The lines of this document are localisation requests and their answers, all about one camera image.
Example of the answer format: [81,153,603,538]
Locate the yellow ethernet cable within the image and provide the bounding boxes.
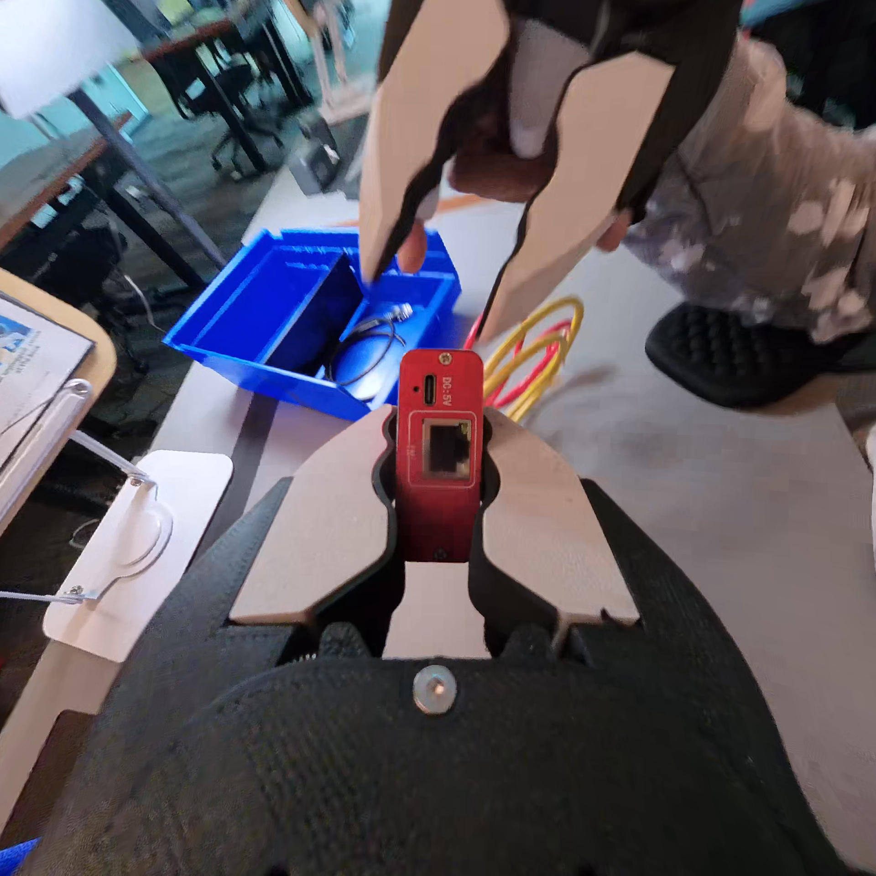
[479,296,584,422]

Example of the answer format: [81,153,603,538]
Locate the red ethernet splitter box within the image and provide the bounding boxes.
[397,349,485,564]

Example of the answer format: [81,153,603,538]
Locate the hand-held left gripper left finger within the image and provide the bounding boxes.
[229,404,400,625]

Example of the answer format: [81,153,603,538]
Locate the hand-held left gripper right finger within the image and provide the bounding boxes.
[471,408,641,628]

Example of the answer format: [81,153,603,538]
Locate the black office chair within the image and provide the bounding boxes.
[154,37,287,173]

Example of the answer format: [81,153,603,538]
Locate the black ethernet cable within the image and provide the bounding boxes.
[322,302,416,405]

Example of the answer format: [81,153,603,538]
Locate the grey camera device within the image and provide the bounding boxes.
[287,116,343,197]

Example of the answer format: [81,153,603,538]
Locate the person's right hand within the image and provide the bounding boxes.
[397,130,635,275]

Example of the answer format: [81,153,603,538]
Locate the red ethernet cable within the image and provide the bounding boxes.
[465,318,573,409]

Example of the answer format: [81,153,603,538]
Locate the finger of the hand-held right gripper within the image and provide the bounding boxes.
[358,0,512,286]
[475,51,677,343]

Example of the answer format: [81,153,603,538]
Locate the black chair armrest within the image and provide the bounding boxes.
[645,301,866,412]

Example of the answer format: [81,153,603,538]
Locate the blue plastic bin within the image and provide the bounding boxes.
[163,228,464,422]

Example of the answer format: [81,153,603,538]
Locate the wooden desk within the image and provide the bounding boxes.
[0,113,134,250]

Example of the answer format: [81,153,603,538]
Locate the person's right forearm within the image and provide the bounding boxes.
[623,34,876,344]

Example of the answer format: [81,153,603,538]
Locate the black bin divider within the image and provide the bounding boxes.
[263,253,365,379]

